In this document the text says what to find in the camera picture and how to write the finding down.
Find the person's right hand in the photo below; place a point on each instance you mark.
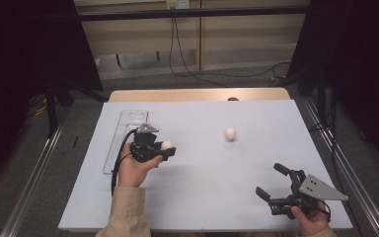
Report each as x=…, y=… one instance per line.
x=312, y=223

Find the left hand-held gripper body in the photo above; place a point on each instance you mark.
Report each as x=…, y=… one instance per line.
x=144, y=148

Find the metal floor rail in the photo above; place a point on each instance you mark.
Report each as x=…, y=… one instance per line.
x=352, y=184
x=33, y=184

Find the wooden table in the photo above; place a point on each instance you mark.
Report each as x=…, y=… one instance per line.
x=177, y=94

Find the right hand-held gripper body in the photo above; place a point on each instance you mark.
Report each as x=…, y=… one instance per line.
x=316, y=190

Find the pale lilac table mat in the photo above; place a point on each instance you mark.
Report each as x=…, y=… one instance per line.
x=210, y=191

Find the plain white ball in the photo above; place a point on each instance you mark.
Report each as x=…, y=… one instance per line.
x=230, y=134

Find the person's left hand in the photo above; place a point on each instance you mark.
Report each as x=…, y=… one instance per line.
x=133, y=173

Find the white ball with dark mark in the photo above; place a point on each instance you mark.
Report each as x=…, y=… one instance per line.
x=167, y=144

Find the black metal stand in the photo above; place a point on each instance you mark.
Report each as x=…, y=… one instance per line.
x=51, y=112

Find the white wall outlet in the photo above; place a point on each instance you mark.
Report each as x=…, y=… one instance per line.
x=177, y=4

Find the small black floor object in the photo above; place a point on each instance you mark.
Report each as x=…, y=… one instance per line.
x=75, y=142

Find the black curtain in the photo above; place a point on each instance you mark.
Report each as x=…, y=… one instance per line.
x=29, y=49
x=358, y=65

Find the black horizontal bar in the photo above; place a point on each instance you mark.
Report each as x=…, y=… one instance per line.
x=194, y=14

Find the clear plastic tray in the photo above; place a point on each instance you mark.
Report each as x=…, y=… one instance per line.
x=125, y=121

